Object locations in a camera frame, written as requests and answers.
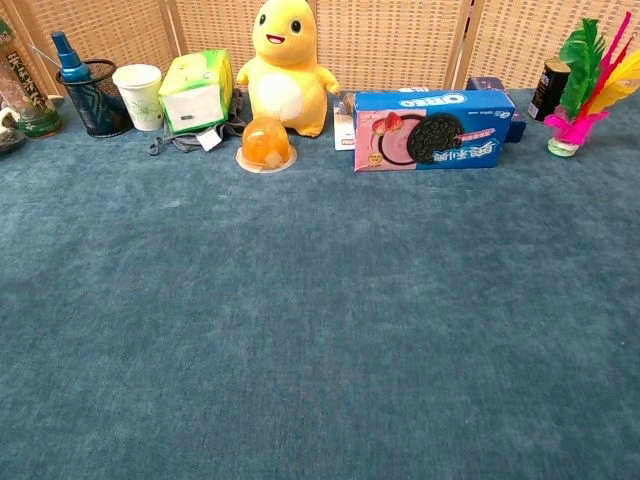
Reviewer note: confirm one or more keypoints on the blue table cloth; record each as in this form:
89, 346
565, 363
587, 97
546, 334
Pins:
320, 310

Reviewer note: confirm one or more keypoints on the orange jelly cup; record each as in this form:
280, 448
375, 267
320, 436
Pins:
265, 145

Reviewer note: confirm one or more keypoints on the white and red card pack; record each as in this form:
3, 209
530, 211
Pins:
344, 127

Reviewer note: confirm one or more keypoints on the blue Oreo cookie box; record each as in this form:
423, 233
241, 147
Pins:
440, 130

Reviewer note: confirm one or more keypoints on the grey cloth with tag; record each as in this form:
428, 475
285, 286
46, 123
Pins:
182, 140

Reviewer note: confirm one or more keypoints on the yellow plush dinosaur toy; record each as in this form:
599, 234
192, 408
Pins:
285, 65

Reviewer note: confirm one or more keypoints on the green tissue pack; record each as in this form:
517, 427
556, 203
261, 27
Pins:
197, 95

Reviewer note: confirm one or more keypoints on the woven bamboo folding screen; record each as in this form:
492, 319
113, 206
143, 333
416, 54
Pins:
380, 40

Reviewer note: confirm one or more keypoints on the dark blue box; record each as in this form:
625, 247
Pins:
515, 129

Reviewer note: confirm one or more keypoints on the white paper cup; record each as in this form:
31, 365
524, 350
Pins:
140, 95

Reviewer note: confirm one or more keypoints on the black mesh pen holder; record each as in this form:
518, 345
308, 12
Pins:
100, 107

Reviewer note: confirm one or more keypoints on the black can with label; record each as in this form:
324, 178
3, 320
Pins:
549, 92

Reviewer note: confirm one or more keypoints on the colourful feather shuttlecock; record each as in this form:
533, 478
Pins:
582, 90

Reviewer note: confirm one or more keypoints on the blue spray bottle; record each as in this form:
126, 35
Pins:
70, 62

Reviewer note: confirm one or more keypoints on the green tea bottle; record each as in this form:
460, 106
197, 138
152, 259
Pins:
27, 95

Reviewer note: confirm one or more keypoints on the dark bowl with white item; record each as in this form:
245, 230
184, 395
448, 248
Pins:
9, 134

